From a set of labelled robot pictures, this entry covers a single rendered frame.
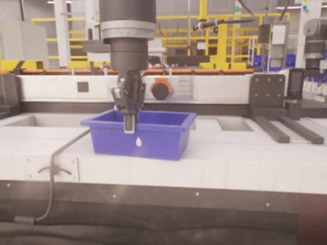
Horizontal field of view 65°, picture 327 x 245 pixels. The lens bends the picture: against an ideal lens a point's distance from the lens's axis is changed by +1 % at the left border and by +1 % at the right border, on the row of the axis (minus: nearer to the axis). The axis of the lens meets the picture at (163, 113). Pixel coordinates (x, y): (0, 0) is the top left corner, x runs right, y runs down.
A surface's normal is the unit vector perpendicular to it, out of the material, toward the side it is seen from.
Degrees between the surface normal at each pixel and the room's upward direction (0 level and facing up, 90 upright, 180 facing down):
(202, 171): 90
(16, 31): 90
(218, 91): 90
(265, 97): 90
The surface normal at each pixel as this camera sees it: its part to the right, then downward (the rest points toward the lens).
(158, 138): -0.26, 0.28
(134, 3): 0.36, 0.18
